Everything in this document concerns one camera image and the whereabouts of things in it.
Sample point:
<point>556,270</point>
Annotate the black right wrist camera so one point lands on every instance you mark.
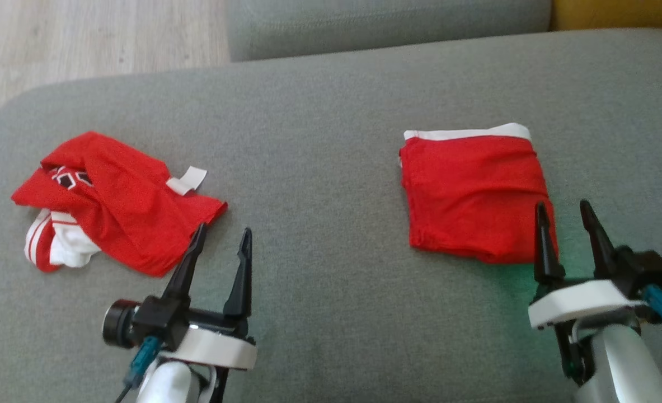
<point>647,268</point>

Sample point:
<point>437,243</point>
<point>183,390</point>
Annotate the red shorts white waistband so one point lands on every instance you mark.
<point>470,190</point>

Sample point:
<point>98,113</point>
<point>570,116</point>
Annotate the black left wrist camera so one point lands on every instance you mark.
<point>129,324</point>

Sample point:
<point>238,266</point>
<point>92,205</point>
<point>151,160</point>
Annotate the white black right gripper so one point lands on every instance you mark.
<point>577,302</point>

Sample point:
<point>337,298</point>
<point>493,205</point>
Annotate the yellow sofa with grey cushions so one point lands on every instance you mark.
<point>621,14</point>

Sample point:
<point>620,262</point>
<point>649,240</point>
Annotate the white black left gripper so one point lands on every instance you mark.
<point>213,347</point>

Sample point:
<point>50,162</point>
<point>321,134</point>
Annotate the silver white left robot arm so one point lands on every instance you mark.
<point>165,386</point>

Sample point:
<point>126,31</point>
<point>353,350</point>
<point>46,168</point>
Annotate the large grey sofa seat cushion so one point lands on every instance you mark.
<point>319,140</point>

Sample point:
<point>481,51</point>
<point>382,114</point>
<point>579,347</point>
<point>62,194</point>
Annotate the small grey sofa seat cushion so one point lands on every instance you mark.
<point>386,25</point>

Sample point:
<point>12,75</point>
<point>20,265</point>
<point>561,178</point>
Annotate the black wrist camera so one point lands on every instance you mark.
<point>647,268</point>
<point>129,324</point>

